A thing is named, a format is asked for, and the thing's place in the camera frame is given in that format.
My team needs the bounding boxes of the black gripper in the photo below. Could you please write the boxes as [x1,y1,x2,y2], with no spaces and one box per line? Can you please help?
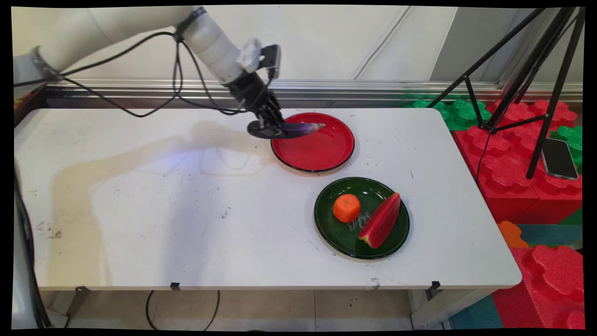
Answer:
[225,71,286,133]

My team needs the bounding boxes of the purple toy eggplant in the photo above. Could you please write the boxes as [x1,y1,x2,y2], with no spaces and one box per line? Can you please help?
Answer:
[247,120,326,140]

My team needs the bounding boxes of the red round plate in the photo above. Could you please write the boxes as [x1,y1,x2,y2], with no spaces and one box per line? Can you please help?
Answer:
[271,112,355,173]

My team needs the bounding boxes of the toy orange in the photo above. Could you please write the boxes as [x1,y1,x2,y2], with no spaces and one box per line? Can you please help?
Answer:
[333,193,361,224]

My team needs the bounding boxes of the dark green round plate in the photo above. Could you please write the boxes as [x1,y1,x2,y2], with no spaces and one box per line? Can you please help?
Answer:
[313,176,411,260]

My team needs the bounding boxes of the toy watermelon slice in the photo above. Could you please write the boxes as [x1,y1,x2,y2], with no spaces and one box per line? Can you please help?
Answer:
[358,192,402,249]

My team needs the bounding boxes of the green foam block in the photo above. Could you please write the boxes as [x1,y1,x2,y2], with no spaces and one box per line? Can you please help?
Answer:
[549,125,583,174]
[405,96,492,132]

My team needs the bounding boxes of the white table leg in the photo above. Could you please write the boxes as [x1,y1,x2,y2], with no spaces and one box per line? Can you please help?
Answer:
[410,288,496,330]

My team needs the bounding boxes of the black tripod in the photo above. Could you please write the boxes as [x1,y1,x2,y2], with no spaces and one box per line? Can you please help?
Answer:
[427,7,585,180]

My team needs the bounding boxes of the orange foam block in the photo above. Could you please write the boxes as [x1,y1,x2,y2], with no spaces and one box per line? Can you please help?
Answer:
[496,220,530,248]

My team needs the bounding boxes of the multicolour foam floor mat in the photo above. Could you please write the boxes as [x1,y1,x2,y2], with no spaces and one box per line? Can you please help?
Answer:
[449,294,505,330]

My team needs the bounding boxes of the black smartphone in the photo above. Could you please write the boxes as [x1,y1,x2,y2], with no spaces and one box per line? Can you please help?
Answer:
[540,137,579,181]

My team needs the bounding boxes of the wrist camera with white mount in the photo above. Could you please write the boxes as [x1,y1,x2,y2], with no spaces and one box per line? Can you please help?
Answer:
[236,38,282,80]

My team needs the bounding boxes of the aluminium wall rail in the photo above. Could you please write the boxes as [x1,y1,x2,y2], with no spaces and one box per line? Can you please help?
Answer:
[46,78,583,104]

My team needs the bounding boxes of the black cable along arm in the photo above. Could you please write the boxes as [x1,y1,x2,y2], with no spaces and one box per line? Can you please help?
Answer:
[13,30,276,119]

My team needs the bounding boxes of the black cable under table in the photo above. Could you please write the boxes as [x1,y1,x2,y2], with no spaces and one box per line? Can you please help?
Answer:
[145,290,221,331]

